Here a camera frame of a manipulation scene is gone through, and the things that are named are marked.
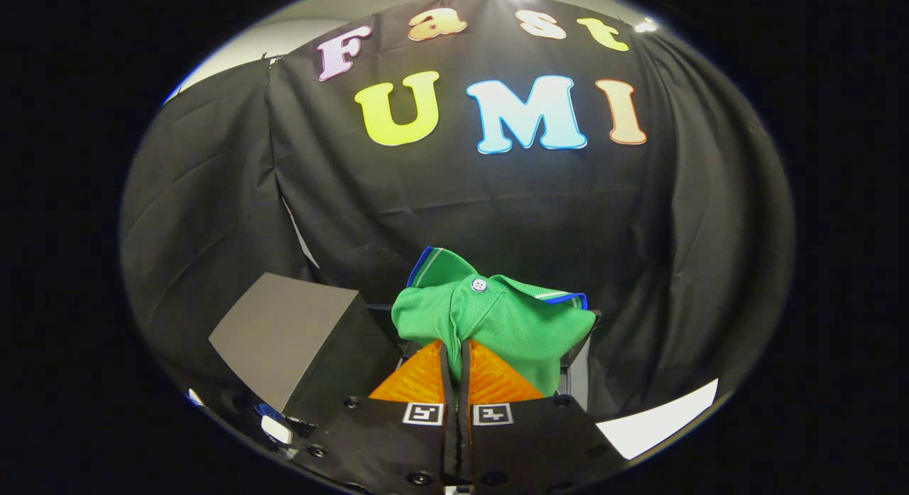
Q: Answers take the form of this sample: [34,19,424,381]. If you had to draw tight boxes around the grey washing machine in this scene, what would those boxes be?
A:
[366,303,604,414]

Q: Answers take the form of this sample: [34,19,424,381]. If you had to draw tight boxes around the black backdrop cloth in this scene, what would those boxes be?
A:
[119,0,796,425]

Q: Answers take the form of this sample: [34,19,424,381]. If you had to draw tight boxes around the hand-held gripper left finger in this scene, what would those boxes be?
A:
[295,339,457,495]

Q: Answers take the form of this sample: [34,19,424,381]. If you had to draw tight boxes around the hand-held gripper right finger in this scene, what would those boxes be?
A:
[460,339,629,495]

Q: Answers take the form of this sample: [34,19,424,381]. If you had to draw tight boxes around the white flat sheet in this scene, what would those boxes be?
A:
[597,379,719,461]

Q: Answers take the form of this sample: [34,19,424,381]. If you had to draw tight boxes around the green polo shirt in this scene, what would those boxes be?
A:
[391,246,597,398]

